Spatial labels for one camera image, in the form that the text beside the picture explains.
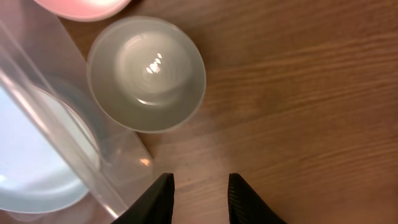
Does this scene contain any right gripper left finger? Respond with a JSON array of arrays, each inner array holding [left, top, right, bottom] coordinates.
[[111, 173, 175, 224]]

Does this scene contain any pink plastic bowl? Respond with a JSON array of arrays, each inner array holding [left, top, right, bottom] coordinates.
[[34, 0, 131, 22]]

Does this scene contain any grey plastic bowl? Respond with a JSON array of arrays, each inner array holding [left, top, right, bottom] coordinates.
[[87, 16, 206, 134]]

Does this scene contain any clear plastic storage bin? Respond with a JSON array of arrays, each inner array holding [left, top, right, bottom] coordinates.
[[1, 1, 152, 223]]

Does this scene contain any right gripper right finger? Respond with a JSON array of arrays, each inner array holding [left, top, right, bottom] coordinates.
[[228, 173, 286, 224]]

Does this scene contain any light blue plastic plate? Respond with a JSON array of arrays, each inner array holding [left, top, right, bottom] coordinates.
[[1, 85, 100, 214]]

